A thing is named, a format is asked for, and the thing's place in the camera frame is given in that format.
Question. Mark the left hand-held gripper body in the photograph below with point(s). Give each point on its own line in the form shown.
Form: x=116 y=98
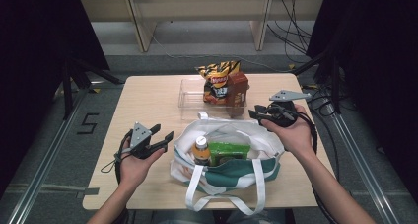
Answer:
x=139 y=135

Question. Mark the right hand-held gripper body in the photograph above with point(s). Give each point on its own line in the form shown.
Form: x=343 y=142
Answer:
x=282 y=113

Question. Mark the brown drink carton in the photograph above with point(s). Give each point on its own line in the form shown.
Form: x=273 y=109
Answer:
x=238 y=92

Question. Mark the orange juice bottle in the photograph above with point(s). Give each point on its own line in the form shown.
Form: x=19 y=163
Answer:
x=201 y=151

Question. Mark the green snack packet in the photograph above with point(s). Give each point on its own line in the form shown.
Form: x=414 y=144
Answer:
x=228 y=151

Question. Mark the clear plastic bin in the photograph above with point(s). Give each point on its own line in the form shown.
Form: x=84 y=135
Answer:
x=190 y=95

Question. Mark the yellow striped chips bag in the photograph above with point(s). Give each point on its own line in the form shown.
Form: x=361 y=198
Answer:
x=218 y=79

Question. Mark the white and green tote bag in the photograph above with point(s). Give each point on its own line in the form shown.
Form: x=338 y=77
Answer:
x=236 y=178

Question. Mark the person's right hand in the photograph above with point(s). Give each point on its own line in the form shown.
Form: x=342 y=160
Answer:
x=295 y=136

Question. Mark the person's left hand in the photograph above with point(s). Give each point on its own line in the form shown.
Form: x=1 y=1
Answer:
x=134 y=171

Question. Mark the black metal stand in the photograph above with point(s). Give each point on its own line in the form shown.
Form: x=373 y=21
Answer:
x=334 y=86

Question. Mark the person's legs in jeans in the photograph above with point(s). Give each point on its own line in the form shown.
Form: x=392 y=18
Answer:
x=171 y=217

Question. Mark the black chair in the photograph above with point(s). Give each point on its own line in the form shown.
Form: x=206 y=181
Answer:
x=122 y=217

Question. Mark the black tripod stand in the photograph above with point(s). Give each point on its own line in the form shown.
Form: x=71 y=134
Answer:
x=67 y=92

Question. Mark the black curtain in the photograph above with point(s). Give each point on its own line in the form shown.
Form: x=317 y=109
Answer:
x=378 y=53
x=39 y=53

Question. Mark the aluminium floor rail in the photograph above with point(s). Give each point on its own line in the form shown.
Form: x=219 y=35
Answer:
x=42 y=171
x=371 y=184

